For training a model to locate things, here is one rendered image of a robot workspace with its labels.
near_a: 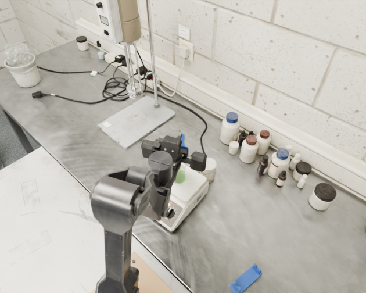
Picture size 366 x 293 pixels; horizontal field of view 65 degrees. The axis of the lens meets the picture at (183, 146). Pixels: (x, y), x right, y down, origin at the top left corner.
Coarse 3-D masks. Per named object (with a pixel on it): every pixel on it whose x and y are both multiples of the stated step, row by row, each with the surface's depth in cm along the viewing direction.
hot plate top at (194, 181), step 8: (192, 176) 97; (200, 176) 97; (176, 184) 95; (184, 184) 95; (192, 184) 95; (200, 184) 95; (176, 192) 93; (184, 192) 93; (192, 192) 93; (184, 200) 91
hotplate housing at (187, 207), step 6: (204, 186) 97; (198, 192) 95; (204, 192) 100; (174, 198) 94; (192, 198) 94; (198, 198) 97; (180, 204) 92; (186, 204) 92; (192, 204) 95; (186, 210) 93; (180, 216) 91; (162, 222) 93; (180, 222) 93; (168, 228) 91; (174, 228) 92
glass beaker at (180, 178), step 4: (184, 164) 93; (184, 168) 90; (180, 172) 91; (184, 172) 92; (176, 176) 92; (180, 176) 92; (184, 176) 94; (176, 180) 94; (180, 180) 94; (184, 180) 95
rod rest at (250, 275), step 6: (246, 270) 84; (252, 270) 84; (258, 270) 82; (240, 276) 83; (246, 276) 83; (252, 276) 83; (258, 276) 83; (234, 282) 79; (240, 282) 82; (246, 282) 82; (252, 282) 82; (234, 288) 81; (240, 288) 78
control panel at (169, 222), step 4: (172, 204) 93; (176, 204) 93; (172, 208) 93; (176, 208) 92; (180, 208) 92; (176, 212) 92; (180, 212) 91; (176, 216) 91; (164, 220) 92; (168, 220) 92; (172, 220) 91; (168, 224) 91; (172, 224) 91
